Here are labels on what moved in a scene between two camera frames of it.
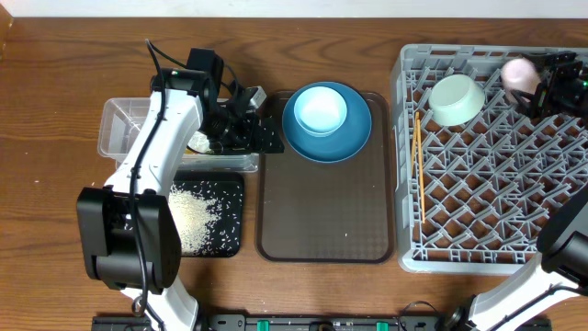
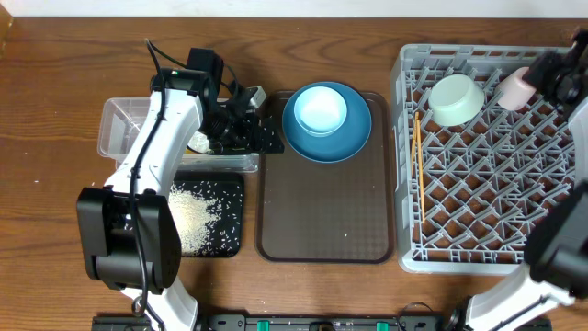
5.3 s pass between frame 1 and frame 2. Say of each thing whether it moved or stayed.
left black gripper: stayed
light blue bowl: stayed
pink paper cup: moved
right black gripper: moved
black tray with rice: stayed
